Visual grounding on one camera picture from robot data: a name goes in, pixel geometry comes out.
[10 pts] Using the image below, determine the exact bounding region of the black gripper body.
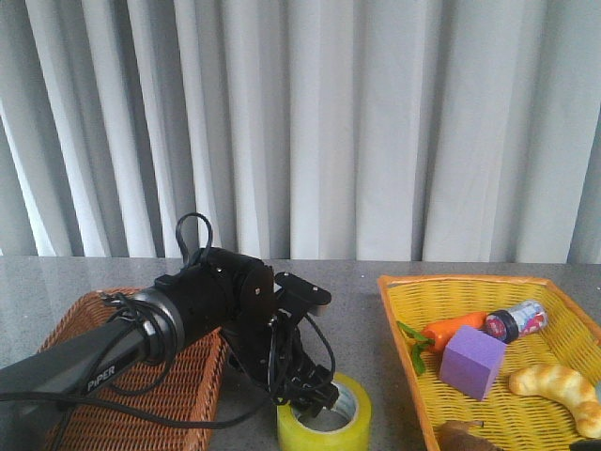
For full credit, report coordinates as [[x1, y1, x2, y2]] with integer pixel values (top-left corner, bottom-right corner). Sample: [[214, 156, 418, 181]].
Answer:
[[224, 314, 331, 404]]

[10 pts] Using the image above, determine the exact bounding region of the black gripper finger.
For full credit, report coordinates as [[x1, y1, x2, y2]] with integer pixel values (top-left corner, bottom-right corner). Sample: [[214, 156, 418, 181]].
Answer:
[[300, 381, 339, 418]]

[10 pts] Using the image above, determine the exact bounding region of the yellow tape roll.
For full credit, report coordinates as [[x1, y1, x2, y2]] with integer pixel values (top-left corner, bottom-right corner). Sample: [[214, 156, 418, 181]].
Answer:
[[277, 372, 372, 451]]

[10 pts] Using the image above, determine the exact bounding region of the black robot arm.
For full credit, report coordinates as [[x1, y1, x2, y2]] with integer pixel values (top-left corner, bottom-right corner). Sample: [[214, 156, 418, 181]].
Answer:
[[1, 248, 339, 428]]

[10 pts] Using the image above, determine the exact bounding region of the brown wicker basket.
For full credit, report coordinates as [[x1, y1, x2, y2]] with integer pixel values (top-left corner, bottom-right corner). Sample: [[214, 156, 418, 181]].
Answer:
[[40, 288, 227, 450]]

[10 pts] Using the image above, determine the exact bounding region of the orange toy carrot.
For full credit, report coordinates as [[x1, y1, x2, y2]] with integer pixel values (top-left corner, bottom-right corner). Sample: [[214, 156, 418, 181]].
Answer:
[[396, 311, 487, 376]]

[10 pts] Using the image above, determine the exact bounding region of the brown toy animal figure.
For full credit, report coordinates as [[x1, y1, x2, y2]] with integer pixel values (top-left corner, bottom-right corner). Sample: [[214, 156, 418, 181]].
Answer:
[[438, 420, 501, 451]]

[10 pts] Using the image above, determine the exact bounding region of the purple foam cube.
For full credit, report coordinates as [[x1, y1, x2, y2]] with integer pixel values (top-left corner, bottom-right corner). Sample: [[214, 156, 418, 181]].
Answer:
[[439, 325, 506, 401]]

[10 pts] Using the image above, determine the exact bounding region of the yellow woven plastic basket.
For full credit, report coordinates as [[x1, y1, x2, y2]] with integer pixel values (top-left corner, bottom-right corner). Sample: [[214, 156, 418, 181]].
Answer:
[[378, 274, 600, 450]]

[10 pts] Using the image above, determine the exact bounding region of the small printed jar black lid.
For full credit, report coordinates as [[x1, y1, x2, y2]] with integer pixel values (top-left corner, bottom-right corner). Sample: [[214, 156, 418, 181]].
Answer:
[[484, 300, 548, 344]]

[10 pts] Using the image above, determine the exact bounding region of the white pleated curtain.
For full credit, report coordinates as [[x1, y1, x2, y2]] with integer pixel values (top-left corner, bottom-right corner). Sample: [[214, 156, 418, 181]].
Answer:
[[1, 1, 600, 263]]

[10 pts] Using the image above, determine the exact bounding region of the toy bread croissant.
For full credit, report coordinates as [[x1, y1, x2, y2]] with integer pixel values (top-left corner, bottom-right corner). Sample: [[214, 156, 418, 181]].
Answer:
[[508, 364, 600, 439]]

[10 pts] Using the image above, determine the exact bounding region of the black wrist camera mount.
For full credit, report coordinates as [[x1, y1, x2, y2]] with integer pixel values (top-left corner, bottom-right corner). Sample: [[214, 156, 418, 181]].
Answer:
[[274, 272, 331, 324]]

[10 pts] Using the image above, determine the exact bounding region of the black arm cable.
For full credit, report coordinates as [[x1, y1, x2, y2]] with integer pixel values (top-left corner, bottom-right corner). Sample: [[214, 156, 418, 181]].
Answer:
[[0, 211, 337, 431]]

